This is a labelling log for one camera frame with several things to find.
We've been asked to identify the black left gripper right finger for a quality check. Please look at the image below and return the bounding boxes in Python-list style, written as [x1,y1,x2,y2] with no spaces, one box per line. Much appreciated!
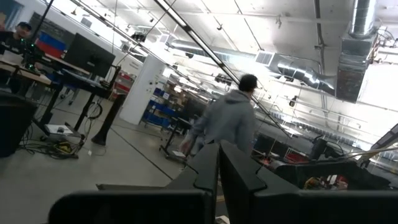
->
[219,139,398,224]

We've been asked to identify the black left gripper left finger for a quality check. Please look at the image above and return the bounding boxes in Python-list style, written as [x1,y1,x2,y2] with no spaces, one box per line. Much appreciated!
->
[48,143,220,224]

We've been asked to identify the small black stand table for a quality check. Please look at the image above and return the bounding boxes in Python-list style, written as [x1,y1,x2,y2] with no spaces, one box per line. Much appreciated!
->
[159,116,195,162]

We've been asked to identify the blue storage bins shelf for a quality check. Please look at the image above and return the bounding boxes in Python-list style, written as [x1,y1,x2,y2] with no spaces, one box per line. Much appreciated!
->
[139,86,184,130]

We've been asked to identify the person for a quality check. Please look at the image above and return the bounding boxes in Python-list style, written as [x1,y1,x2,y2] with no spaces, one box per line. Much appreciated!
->
[179,73,259,156]
[0,21,34,54]

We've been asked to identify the white pillar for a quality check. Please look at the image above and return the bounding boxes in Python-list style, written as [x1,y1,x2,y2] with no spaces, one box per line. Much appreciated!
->
[119,55,165,126]

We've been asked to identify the red storage bins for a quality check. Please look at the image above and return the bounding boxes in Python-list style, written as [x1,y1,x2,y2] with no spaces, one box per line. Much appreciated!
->
[111,70,134,100]

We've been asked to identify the black desk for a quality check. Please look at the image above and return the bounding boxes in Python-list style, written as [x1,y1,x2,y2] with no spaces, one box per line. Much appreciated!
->
[30,52,122,141]

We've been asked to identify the black overhead light bar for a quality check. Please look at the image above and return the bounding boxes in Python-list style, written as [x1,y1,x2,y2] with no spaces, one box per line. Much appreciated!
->
[154,0,292,139]

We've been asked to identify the black computer monitor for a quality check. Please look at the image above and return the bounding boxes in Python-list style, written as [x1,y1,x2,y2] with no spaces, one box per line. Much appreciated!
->
[63,32,116,78]

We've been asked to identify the black bin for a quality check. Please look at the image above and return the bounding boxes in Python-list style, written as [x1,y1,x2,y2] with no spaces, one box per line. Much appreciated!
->
[0,91,38,158]

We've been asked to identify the wooden top desk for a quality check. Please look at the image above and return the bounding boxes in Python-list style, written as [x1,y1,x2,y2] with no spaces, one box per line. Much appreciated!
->
[0,58,52,94]

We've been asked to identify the blue and red panel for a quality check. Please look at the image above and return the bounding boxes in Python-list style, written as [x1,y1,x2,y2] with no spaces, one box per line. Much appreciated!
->
[34,30,68,59]

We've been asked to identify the black stand post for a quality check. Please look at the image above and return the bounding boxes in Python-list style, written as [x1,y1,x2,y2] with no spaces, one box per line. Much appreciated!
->
[91,93,127,146]

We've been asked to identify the silver ventilation duct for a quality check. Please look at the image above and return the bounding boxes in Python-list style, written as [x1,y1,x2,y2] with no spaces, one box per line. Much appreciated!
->
[167,39,336,96]

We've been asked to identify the floor cable tangle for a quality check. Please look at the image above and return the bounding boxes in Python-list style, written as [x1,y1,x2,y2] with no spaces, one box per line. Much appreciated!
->
[18,124,94,159]

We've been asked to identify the grey duct unit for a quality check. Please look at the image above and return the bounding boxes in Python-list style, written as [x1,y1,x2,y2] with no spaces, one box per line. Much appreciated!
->
[335,0,379,103]

